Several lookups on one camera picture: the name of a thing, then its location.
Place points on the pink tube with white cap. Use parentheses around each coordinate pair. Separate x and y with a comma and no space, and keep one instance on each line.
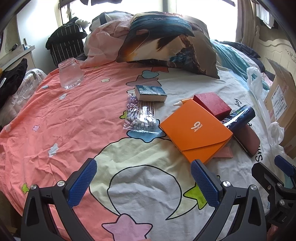
(177,104)

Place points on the small pink cloth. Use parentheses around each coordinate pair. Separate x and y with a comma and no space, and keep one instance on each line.
(268,80)

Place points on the red square box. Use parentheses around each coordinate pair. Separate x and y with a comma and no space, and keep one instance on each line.
(212,103)

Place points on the brown cardboard box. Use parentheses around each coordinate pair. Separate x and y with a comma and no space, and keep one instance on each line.
(279,81)

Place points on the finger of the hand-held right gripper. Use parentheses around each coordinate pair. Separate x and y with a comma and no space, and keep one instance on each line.
(262,172)
(284,163)

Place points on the black cloth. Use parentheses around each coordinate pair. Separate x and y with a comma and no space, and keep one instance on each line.
(11,78)

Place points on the beige curtain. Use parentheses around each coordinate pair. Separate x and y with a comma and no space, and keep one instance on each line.
(245,20)

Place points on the dark navy cloth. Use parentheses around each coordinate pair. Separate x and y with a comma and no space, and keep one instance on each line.
(245,49)

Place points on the pale pink quilt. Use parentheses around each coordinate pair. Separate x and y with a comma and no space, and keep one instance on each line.
(104,44)

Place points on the clear plastic bag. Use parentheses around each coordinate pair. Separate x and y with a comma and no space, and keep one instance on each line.
(30,81)

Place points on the cartoon star print bed sheet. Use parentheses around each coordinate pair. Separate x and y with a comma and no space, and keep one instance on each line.
(69,127)

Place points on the crumpled white plastic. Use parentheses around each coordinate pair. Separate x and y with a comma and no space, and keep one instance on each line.
(276,133)

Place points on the black striped bag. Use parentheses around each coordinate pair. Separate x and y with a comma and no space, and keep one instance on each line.
(67,41)

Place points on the white and dark bedding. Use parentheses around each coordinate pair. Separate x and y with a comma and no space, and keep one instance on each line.
(101,19)

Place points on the blue swirl print tissue pack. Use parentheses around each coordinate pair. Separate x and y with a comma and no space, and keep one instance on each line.
(149,91)

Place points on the pink paper card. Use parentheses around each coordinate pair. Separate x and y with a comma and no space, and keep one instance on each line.
(227,152)

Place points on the white side desk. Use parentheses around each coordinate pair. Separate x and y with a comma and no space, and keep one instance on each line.
(20,56)

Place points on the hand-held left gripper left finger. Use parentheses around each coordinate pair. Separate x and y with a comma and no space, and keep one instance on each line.
(83,183)

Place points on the bright window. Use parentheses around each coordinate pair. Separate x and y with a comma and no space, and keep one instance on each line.
(150,7)

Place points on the white plastic bag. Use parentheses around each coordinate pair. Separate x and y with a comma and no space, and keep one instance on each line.
(256,85)

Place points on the teal and white blanket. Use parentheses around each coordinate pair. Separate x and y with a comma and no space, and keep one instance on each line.
(231,58)

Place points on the clear cotton swab pack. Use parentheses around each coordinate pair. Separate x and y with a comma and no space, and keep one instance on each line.
(141,115)

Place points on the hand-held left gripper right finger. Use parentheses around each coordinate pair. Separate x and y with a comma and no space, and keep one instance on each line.
(204,183)

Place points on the orange box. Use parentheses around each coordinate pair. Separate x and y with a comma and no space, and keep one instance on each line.
(194,132)

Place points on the dark blue spray can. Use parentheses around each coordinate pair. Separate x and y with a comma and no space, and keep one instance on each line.
(240,115)

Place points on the brown red ribbed case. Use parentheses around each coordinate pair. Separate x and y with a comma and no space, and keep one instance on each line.
(248,139)

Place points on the printed blue brown pillow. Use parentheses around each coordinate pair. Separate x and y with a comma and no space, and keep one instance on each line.
(161,39)

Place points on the clear ribbed glass jar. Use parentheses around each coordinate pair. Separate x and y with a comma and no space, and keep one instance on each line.
(69,76)

